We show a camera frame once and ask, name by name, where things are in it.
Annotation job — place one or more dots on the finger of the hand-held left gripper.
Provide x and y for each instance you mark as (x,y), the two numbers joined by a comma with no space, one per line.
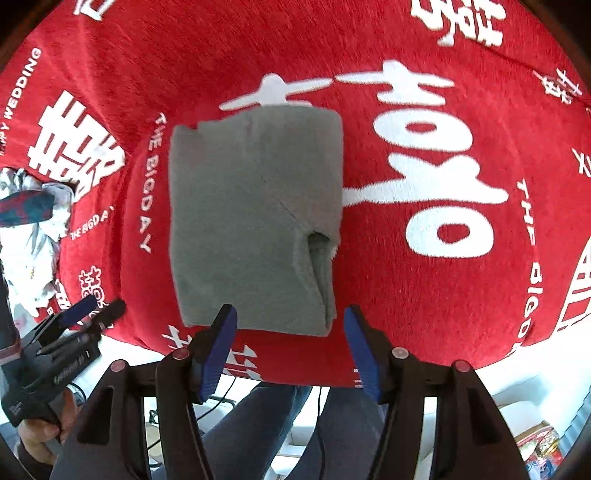
(108,314)
(78,311)

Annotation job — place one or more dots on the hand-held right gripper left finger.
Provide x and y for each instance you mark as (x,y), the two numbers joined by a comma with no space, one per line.
(217,355)

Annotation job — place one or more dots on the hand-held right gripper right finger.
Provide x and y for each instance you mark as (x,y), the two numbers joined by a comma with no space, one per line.
(364,360)

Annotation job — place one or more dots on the grey small garment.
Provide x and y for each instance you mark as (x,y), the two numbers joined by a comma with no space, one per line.
(249,207)

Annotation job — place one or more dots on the person's left hand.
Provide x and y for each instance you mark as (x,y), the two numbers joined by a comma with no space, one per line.
(46,436)

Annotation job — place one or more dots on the person's right leg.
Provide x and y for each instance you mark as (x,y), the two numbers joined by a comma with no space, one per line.
(351,424)

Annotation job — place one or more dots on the person's leg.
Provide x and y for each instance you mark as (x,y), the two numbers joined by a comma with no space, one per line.
(351,424)
(249,415)

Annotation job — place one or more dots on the person's left leg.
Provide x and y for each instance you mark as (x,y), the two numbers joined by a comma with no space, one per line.
(249,415)

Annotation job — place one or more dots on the white printed crumpled cloth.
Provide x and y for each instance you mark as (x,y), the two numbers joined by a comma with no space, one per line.
(41,242)

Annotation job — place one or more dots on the red printed blanket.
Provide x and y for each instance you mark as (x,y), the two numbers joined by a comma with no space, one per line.
(415,300)

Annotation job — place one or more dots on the dark blue red cloth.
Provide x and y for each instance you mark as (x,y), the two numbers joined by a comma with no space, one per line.
(23,207)

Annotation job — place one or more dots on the colourful printed box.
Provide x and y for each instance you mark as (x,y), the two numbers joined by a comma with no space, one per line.
(540,445)

